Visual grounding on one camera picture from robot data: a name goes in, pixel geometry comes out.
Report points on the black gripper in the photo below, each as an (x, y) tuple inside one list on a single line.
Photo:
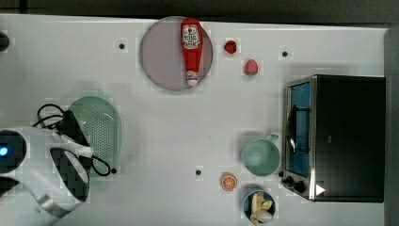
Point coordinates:
[(70, 127)]

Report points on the green plastic strainer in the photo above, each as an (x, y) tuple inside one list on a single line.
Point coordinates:
[(101, 126)]

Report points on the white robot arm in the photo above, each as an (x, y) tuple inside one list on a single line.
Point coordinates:
[(44, 172)]

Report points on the grey round plate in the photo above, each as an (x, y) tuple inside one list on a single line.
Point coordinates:
[(161, 54)]

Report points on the red ketchup bottle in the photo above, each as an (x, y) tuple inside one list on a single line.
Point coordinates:
[(191, 40)]

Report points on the orange slice toy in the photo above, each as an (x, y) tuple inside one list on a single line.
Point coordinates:
[(228, 181)]

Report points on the dark red strawberry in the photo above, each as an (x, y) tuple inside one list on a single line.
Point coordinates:
[(230, 47)]

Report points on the pink strawberry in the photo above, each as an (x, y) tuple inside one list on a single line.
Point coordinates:
[(251, 67)]

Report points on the green mug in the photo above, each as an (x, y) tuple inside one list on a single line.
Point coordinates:
[(261, 156)]

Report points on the blue bowl with banana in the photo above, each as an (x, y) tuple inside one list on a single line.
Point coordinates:
[(258, 207)]

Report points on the black toaster oven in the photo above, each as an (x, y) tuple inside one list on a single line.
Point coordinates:
[(334, 138)]

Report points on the black cylinder post upper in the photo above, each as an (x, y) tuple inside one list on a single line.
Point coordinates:
[(4, 42)]

